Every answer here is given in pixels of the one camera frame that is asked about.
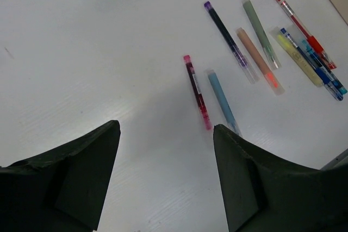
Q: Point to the violet clear-cap pen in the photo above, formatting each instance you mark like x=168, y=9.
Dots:
x=241, y=60

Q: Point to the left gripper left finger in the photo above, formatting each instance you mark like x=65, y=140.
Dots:
x=62, y=189

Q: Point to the orange clear-cap pen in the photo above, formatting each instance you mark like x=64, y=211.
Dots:
x=258, y=59

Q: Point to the olive green clear pen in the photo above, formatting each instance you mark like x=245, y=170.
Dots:
x=261, y=35

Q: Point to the light blue clear pen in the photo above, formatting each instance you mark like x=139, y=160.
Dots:
x=223, y=102

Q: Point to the cyan clear pen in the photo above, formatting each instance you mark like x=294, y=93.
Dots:
x=309, y=52

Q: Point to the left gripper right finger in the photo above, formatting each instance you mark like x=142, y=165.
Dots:
x=263, y=192

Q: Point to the red gel pen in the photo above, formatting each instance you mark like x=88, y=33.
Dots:
x=309, y=37

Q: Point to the yellow clear pen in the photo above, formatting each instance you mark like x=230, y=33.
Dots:
x=297, y=57

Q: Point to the magenta clear-cap pen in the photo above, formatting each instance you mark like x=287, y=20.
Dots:
x=197, y=92

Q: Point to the dark blue gel pen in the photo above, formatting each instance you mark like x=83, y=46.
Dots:
x=331, y=88

